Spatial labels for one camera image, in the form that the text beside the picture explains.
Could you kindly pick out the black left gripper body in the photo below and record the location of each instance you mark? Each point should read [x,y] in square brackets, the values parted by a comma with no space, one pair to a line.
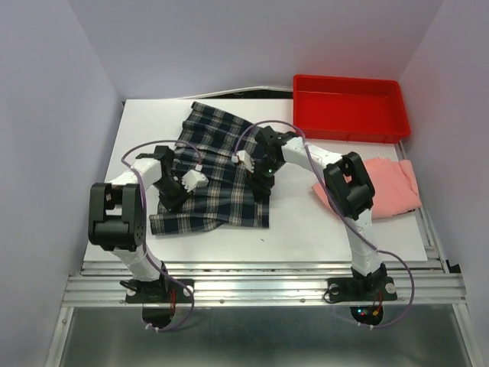
[171,192]

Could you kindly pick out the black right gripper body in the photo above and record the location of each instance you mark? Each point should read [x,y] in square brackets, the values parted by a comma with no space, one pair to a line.
[263,173]

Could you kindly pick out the navy plaid skirt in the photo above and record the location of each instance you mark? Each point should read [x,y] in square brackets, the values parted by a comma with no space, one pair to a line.
[227,199]

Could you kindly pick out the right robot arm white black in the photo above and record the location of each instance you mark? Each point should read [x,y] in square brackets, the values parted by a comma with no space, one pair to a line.
[344,179]

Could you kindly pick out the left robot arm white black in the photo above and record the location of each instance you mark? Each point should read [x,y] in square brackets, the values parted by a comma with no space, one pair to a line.
[117,212]

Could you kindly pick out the red plastic bin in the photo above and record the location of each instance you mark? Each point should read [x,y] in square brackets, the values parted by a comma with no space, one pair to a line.
[350,109]

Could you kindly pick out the pink folded skirt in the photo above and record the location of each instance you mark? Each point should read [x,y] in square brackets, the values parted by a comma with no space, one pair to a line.
[396,189]

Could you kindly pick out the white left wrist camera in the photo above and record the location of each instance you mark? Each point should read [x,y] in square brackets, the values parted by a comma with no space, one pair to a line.
[193,179]

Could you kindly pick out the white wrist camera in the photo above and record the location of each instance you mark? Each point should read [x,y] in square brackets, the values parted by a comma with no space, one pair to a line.
[242,157]
[193,179]

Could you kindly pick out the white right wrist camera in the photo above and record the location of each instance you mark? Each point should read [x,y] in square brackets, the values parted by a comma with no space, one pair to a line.
[242,157]

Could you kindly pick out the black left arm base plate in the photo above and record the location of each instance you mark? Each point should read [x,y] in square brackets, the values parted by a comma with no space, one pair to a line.
[158,298]

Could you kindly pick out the aluminium rail frame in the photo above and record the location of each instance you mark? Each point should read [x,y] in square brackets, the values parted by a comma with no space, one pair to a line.
[258,299]

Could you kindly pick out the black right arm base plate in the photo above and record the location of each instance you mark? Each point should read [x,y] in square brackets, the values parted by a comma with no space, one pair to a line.
[367,303]

